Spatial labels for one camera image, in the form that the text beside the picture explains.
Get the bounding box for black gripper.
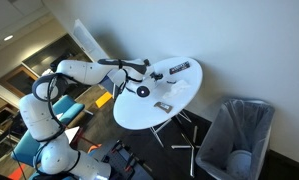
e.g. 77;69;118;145
149;71;164;82

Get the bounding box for white cup in bin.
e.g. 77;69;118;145
227;149;253;179

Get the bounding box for dark M&M's candy packet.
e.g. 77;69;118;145
169;61;191;75

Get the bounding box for brown snack bar wrapper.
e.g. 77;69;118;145
153;101;174;114

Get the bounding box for metal table legs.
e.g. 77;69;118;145
150;109;202;178

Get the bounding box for black robot cart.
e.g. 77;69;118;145
101;139;154;180

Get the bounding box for teal upholstered chair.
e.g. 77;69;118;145
10;94;86;168

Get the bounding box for grey trash bin with liner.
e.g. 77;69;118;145
195;97;276;180

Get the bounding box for white paper sheet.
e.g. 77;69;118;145
64;126;81;145

